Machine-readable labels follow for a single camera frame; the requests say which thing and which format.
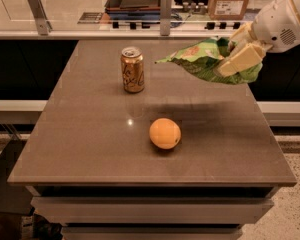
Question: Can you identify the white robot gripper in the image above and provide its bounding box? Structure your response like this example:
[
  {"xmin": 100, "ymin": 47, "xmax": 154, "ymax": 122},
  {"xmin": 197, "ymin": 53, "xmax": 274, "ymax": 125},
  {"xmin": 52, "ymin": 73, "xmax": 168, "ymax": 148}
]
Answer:
[{"xmin": 217, "ymin": 0, "xmax": 300, "ymax": 77}]

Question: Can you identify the metal glass bracket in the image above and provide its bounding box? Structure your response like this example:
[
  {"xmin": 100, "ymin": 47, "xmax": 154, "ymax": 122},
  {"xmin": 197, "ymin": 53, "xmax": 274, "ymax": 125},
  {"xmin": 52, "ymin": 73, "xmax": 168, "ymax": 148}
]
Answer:
[
  {"xmin": 27, "ymin": 0, "xmax": 52, "ymax": 36},
  {"xmin": 160, "ymin": 0, "xmax": 172, "ymax": 36}
]

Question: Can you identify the green rice chip bag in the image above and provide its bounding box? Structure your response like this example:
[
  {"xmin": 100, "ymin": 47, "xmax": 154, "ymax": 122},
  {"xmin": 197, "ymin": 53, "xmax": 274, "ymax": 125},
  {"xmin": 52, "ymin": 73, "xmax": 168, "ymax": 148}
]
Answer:
[{"xmin": 157, "ymin": 38, "xmax": 262, "ymax": 85}]

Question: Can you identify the cardboard box with label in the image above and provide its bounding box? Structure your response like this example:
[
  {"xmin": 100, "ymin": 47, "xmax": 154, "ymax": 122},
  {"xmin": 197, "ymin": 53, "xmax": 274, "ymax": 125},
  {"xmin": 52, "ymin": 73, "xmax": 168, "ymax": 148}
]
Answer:
[{"xmin": 208, "ymin": 0, "xmax": 249, "ymax": 20}]

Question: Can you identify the lower grey drawer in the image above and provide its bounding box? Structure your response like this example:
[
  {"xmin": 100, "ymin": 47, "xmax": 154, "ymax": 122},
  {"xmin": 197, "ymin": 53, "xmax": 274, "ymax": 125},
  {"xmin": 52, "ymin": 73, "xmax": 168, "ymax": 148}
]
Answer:
[{"xmin": 62, "ymin": 227, "xmax": 242, "ymax": 240}]

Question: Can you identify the upper grey drawer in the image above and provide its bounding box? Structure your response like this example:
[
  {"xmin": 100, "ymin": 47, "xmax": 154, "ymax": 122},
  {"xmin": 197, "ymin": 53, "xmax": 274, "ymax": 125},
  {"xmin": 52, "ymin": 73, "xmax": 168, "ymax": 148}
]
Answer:
[{"xmin": 31, "ymin": 197, "xmax": 273, "ymax": 224}]

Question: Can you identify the grey drawer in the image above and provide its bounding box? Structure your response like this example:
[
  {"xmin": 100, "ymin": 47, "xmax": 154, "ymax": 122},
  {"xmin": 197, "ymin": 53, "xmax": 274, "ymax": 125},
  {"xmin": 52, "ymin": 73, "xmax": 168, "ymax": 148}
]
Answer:
[
  {"xmin": 62, "ymin": 227, "xmax": 242, "ymax": 240},
  {"xmin": 31, "ymin": 197, "xmax": 273, "ymax": 224}
]

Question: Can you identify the gold soda can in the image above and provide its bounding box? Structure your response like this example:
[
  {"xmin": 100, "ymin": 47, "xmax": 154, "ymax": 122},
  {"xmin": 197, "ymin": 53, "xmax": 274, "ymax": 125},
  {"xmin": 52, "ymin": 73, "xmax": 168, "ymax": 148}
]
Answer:
[{"xmin": 121, "ymin": 46, "xmax": 145, "ymax": 93}]

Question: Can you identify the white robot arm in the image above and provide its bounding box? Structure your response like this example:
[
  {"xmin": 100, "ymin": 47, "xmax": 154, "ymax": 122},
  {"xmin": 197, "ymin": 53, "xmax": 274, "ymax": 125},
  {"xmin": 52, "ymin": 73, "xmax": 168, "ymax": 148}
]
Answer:
[{"xmin": 214, "ymin": 0, "xmax": 300, "ymax": 77}]

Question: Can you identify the orange fruit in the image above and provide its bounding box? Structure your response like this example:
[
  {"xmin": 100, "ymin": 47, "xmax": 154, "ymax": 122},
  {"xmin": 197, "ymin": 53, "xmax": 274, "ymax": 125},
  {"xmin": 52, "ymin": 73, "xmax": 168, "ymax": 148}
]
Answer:
[{"xmin": 149, "ymin": 118, "xmax": 181, "ymax": 150}]

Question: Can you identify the left metal glass bracket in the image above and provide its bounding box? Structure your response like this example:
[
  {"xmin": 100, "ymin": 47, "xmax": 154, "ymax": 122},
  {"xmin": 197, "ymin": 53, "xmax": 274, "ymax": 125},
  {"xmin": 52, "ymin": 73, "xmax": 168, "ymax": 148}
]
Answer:
[{"xmin": 27, "ymin": 0, "xmax": 52, "ymax": 36}]

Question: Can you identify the middle metal glass bracket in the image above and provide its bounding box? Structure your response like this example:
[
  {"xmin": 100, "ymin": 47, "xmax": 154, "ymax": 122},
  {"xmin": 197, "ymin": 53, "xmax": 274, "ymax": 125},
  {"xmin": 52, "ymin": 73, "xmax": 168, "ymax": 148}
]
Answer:
[{"xmin": 160, "ymin": 0, "xmax": 172, "ymax": 36}]

